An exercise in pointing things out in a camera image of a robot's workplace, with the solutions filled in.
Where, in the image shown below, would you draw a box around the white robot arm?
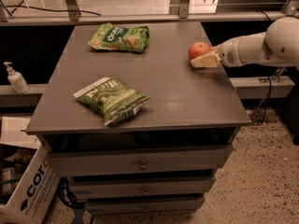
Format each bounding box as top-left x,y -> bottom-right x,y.
188,17 -> 299,68

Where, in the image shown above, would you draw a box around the grey drawer cabinet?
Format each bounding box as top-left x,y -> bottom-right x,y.
27,22 -> 249,214

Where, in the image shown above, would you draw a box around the metal railing frame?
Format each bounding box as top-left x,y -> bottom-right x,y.
0,0 -> 299,26

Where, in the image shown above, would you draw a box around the white pump bottle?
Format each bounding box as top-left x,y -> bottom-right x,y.
4,62 -> 29,93

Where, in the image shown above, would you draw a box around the white cardboard box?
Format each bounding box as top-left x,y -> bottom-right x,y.
0,117 -> 59,224

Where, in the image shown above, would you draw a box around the light green rice chip bag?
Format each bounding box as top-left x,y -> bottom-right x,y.
88,22 -> 150,53

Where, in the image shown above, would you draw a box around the red apple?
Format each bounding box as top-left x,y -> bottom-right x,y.
188,42 -> 211,60

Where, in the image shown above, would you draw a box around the black cable bundle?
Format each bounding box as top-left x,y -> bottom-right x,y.
56,176 -> 86,210

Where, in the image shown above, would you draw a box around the dark green chip bag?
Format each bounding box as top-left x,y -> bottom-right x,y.
74,77 -> 149,126

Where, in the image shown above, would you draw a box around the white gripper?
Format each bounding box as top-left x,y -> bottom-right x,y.
191,36 -> 244,68

